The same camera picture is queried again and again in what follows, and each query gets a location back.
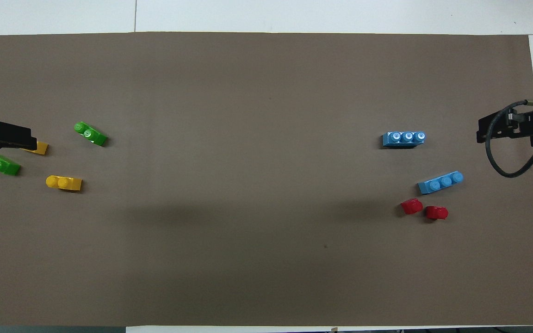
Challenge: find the red one-stud toy block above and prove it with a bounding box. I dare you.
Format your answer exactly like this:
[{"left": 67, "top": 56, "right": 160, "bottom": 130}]
[
  {"left": 401, "top": 198, "right": 424, "bottom": 216},
  {"left": 424, "top": 205, "right": 449, "bottom": 221}
]

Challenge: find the brown table mat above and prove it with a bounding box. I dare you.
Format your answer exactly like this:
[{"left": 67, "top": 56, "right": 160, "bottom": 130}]
[{"left": 0, "top": 31, "right": 533, "bottom": 327}]

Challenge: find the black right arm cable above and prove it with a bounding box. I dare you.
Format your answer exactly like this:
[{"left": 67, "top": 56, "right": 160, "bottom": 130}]
[{"left": 485, "top": 99, "right": 533, "bottom": 179}]

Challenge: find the blue three-stud toy block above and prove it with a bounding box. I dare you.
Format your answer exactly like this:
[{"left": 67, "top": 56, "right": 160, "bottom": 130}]
[
  {"left": 382, "top": 131, "right": 427, "bottom": 149},
  {"left": 417, "top": 171, "right": 465, "bottom": 195}
]

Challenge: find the green two-stud toy block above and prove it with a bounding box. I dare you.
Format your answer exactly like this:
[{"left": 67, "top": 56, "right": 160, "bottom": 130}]
[
  {"left": 0, "top": 154, "right": 21, "bottom": 176},
  {"left": 74, "top": 121, "right": 108, "bottom": 147}
]

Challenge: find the yellow two-stud toy block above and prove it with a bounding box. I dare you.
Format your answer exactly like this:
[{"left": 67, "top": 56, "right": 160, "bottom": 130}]
[
  {"left": 45, "top": 175, "right": 83, "bottom": 192},
  {"left": 20, "top": 141, "right": 49, "bottom": 155}
]

